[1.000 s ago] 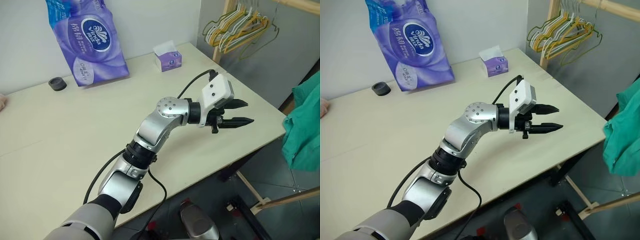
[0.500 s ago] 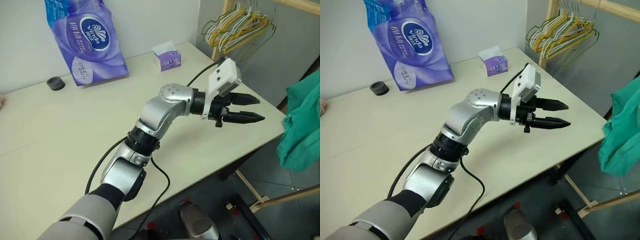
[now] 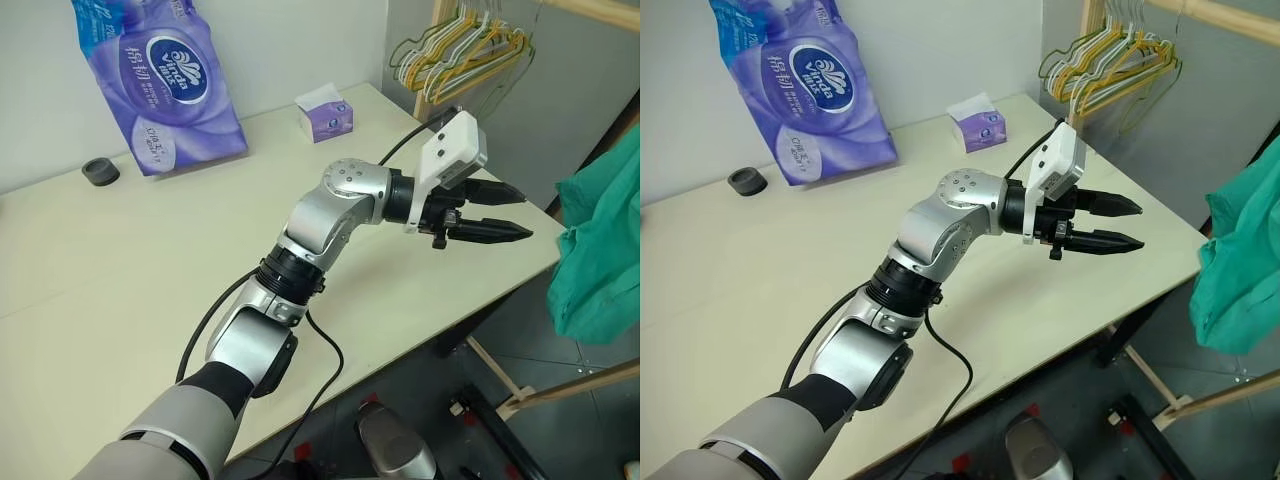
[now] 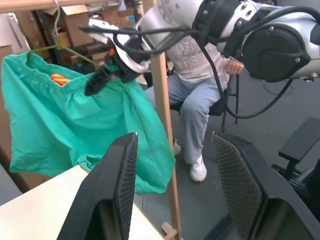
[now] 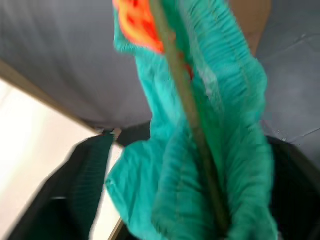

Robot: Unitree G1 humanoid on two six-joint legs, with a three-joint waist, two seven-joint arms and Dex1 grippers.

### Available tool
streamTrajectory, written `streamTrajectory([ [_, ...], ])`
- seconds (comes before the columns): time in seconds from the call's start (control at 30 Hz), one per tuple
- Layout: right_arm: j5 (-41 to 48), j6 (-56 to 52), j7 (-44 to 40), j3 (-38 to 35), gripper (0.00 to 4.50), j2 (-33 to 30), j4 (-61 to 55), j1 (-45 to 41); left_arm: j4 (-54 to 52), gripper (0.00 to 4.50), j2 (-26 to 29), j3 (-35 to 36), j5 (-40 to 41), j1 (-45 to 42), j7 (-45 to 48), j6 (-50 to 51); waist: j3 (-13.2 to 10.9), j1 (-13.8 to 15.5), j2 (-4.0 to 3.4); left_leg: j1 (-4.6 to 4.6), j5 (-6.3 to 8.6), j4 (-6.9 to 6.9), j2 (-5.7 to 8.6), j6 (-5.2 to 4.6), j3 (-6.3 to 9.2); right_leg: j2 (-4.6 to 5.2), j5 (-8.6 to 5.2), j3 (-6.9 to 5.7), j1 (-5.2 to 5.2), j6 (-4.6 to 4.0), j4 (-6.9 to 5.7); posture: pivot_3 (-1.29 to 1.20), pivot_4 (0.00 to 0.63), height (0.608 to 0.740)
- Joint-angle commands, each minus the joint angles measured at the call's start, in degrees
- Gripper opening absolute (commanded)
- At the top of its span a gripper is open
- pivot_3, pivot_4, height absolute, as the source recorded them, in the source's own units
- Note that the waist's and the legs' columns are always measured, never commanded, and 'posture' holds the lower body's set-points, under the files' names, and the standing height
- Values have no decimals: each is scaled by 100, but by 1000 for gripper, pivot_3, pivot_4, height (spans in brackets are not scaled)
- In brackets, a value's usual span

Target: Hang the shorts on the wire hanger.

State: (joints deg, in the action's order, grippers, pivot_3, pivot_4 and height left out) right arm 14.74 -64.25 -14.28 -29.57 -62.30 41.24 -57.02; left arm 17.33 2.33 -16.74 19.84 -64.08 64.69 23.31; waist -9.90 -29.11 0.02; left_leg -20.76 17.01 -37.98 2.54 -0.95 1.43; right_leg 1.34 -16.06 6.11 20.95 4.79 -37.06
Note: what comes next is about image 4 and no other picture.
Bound olive green wire hanger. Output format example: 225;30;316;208
26;0;106;74

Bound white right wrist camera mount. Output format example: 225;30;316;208
87;18;152;75

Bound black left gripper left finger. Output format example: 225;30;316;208
56;131;140;240

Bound seated person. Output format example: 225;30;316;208
144;34;247;184

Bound brown cardboard box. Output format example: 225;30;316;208
59;4;92;48
14;10;51;62

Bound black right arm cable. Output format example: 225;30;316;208
78;24;201;55
197;6;320;119

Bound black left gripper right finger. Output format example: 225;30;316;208
202;130;320;240

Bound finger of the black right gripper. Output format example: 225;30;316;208
84;69;117;97

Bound green shorts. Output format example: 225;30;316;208
0;53;176;196

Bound seated person's hand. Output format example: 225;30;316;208
224;59;245;76

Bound black chair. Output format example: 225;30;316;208
169;73;241;134

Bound black padded bench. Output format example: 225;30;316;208
271;116;320;187

